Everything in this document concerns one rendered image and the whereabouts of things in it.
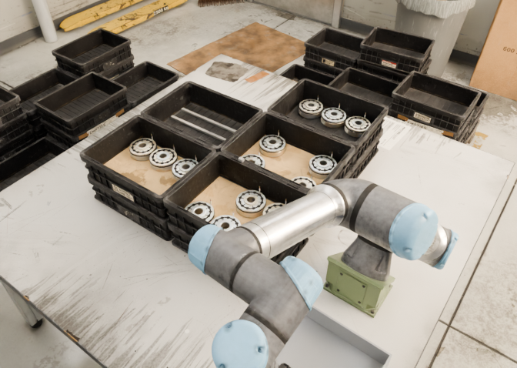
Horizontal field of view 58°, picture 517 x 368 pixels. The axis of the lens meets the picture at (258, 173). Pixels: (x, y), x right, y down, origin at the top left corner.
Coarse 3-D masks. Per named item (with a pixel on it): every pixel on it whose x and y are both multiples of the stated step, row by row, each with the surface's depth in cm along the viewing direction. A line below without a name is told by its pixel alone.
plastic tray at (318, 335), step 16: (304, 320) 106; (320, 320) 104; (336, 320) 101; (304, 336) 103; (320, 336) 103; (336, 336) 103; (352, 336) 99; (288, 352) 100; (304, 352) 100; (320, 352) 100; (336, 352) 100; (352, 352) 100; (368, 352) 99; (384, 352) 95
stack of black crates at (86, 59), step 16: (96, 32) 312; (112, 32) 309; (64, 48) 296; (80, 48) 306; (96, 48) 315; (112, 48) 315; (128, 48) 304; (64, 64) 291; (80, 64) 279; (96, 64) 288; (112, 64) 297; (128, 64) 309
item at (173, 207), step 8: (216, 152) 167; (208, 160) 164; (232, 160) 164; (200, 168) 161; (248, 168) 161; (256, 168) 161; (192, 176) 158; (272, 176) 158; (184, 184) 155; (288, 184) 155; (168, 192) 152; (304, 192) 152; (168, 200) 150; (168, 208) 150; (176, 208) 147; (184, 216) 147; (192, 216) 145; (200, 224) 144; (208, 224) 142
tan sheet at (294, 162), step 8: (256, 144) 186; (288, 144) 186; (248, 152) 183; (256, 152) 183; (288, 152) 183; (296, 152) 183; (304, 152) 183; (272, 160) 179; (280, 160) 179; (288, 160) 179; (296, 160) 179; (304, 160) 179; (272, 168) 176; (280, 168) 176; (288, 168) 176; (296, 168) 176; (304, 168) 176; (288, 176) 173; (296, 176) 173; (312, 176) 173
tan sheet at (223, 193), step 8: (216, 184) 170; (224, 184) 170; (232, 184) 170; (208, 192) 166; (216, 192) 166; (224, 192) 166; (232, 192) 166; (240, 192) 166; (200, 200) 164; (208, 200) 164; (216, 200) 164; (224, 200) 164; (232, 200) 164; (216, 208) 161; (224, 208) 161; (232, 208) 161; (216, 216) 158; (240, 216) 158
